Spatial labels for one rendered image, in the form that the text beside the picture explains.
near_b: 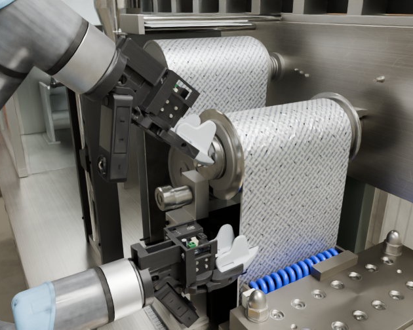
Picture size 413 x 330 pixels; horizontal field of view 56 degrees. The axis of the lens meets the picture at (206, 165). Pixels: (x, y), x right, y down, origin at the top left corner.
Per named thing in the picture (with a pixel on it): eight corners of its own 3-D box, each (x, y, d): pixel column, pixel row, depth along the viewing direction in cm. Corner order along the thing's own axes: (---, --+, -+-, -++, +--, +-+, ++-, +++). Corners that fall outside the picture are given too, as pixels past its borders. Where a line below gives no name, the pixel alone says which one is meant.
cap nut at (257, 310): (240, 311, 61) (240, 288, 59) (258, 303, 62) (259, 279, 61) (254, 327, 58) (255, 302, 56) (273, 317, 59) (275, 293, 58)
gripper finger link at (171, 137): (205, 153, 53) (155, 118, 48) (198, 162, 53) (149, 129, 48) (189, 145, 57) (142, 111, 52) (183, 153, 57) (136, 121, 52)
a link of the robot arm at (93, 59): (56, 80, 41) (42, 71, 47) (93, 103, 44) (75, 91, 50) (96, 21, 41) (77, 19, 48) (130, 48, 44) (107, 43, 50)
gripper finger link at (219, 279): (249, 268, 59) (198, 288, 55) (248, 277, 60) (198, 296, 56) (231, 253, 63) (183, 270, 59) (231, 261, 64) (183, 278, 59)
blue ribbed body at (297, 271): (242, 296, 67) (243, 279, 66) (330, 257, 77) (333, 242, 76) (255, 308, 64) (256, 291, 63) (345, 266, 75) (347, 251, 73)
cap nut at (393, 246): (377, 249, 77) (381, 228, 75) (389, 243, 78) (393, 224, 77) (394, 258, 74) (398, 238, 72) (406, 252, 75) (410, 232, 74)
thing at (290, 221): (236, 289, 67) (240, 192, 60) (333, 249, 78) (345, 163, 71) (238, 291, 66) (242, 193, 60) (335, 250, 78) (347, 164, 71)
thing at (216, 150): (191, 131, 64) (215, 137, 57) (201, 129, 65) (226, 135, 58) (194, 175, 66) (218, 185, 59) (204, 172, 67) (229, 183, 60)
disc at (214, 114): (193, 181, 71) (191, 100, 66) (195, 181, 71) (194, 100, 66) (240, 215, 59) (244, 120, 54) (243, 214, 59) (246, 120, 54)
